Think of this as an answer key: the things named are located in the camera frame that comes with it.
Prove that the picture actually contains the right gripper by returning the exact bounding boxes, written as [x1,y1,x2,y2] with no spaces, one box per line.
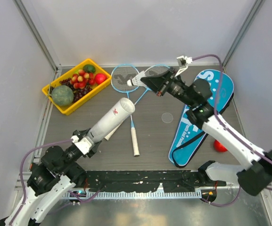
[140,67,196,107]

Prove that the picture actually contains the white shuttlecock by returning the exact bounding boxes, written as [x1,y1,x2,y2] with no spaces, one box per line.
[127,71,147,87]

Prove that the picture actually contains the white shuttlecock tube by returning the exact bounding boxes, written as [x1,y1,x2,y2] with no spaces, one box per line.
[86,97,135,143]

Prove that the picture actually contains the clear tube lid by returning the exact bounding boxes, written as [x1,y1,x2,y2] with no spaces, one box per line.
[161,113,173,123]

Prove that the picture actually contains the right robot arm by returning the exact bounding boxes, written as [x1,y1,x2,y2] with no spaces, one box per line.
[140,68,272,196]

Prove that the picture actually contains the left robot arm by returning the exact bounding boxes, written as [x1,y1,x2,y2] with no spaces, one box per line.
[0,129,102,226]

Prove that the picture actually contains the yellow plastic bin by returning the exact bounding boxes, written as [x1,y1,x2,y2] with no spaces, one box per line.
[42,58,111,115]

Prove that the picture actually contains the dark purple grapes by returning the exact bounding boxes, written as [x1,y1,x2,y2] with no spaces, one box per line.
[59,79,92,103]

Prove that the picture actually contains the green melon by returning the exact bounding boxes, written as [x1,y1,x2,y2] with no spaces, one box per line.
[51,85,74,106]

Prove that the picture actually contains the red apple in bin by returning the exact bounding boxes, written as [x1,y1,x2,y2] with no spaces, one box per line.
[94,73,107,85]

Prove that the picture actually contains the blue racket bag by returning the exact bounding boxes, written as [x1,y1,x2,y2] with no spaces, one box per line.
[168,69,234,168]

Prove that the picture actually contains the red cherry bunch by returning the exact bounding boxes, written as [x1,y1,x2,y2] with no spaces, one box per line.
[69,69,96,89]

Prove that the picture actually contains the green lime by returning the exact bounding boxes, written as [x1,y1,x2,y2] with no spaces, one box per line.
[83,64,96,73]

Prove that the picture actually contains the red apple on table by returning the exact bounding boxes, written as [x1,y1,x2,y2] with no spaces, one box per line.
[214,140,228,153]

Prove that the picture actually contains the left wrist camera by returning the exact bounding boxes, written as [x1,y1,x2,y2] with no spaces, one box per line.
[71,135,93,155]

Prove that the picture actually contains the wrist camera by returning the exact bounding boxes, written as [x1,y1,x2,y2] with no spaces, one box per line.
[71,135,93,155]
[175,55,193,77]

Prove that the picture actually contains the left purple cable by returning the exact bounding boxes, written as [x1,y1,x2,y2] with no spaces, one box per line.
[8,138,74,224]

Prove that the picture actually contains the purple cable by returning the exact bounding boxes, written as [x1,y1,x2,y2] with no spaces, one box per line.
[8,138,74,224]
[191,54,272,191]

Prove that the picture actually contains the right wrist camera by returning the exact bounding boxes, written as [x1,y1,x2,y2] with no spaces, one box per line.
[175,55,193,77]

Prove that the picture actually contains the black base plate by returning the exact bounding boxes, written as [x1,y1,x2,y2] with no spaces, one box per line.
[86,170,226,193]

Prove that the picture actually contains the white cable duct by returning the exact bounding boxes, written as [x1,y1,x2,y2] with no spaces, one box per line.
[58,190,202,200]

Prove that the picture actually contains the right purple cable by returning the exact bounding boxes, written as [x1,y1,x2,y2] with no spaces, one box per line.
[191,54,272,191]

